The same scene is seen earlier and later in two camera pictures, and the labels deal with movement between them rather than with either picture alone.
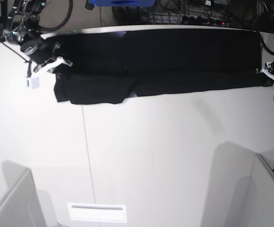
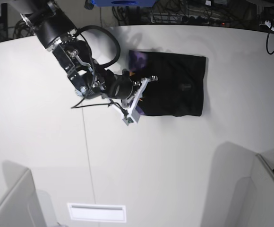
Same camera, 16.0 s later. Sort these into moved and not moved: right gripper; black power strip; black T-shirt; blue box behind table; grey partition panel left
Moved: black T-shirt; right gripper
Not moved: black power strip; blue box behind table; grey partition panel left
